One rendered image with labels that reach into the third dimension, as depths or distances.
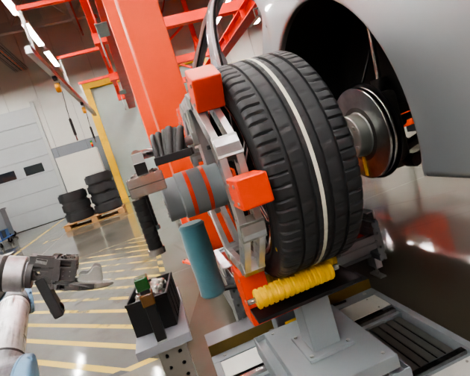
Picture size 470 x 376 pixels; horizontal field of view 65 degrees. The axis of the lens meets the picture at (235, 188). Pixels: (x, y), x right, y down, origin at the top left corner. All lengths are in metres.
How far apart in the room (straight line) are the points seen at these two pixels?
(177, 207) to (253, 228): 0.27
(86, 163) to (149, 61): 10.60
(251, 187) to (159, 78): 0.94
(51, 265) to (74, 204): 8.46
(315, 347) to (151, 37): 1.32
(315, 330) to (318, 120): 0.70
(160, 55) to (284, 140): 0.92
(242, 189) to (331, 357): 0.71
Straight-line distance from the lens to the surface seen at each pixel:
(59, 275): 1.07
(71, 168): 12.22
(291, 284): 1.11
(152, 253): 0.96
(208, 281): 1.28
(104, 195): 9.42
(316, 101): 0.93
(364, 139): 1.30
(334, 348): 1.33
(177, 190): 1.07
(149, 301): 1.17
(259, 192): 0.80
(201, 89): 0.93
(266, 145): 0.84
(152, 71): 1.64
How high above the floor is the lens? 0.97
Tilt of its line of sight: 8 degrees down
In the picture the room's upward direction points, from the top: 17 degrees counter-clockwise
